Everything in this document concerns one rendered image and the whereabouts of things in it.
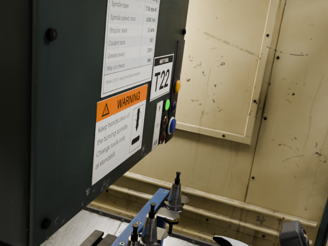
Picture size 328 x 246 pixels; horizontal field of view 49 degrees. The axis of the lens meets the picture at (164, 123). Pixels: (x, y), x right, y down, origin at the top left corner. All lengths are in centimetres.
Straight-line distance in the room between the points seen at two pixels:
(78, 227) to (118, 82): 136
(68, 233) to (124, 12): 142
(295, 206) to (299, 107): 39
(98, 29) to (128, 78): 11
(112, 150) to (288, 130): 101
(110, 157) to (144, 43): 17
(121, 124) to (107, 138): 4
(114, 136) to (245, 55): 96
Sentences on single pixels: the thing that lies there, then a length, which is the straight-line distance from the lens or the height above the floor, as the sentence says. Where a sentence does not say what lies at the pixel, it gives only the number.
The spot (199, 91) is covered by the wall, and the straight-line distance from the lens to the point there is 143.
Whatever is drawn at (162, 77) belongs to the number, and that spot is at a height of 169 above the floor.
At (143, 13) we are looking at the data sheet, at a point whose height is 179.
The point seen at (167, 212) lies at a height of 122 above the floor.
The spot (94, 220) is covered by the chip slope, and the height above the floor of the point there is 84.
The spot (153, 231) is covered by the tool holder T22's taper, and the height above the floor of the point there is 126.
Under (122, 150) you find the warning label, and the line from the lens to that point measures 52.
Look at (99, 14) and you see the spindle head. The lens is 40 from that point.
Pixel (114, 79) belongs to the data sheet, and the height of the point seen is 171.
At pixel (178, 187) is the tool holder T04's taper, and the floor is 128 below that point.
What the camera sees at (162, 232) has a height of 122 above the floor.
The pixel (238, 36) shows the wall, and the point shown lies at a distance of 139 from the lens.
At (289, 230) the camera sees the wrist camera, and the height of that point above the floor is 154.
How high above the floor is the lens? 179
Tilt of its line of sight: 17 degrees down
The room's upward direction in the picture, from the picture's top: 7 degrees clockwise
